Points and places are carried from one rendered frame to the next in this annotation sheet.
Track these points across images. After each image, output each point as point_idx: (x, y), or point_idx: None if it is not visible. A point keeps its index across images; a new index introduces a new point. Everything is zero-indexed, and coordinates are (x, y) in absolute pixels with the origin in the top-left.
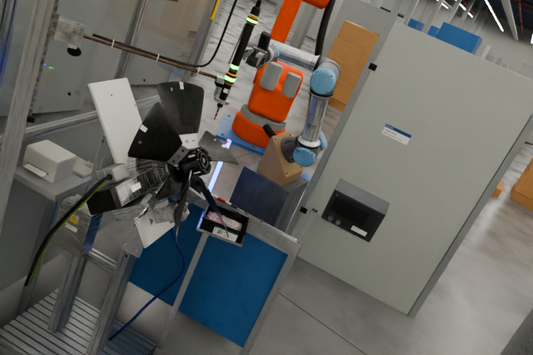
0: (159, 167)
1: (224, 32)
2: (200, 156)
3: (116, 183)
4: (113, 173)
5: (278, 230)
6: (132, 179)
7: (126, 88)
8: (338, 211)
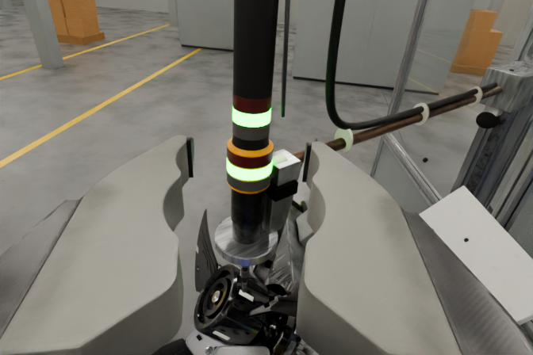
0: (285, 284)
1: None
2: (224, 278)
3: (295, 220)
4: (305, 211)
5: None
6: (285, 224)
7: (519, 293)
8: None
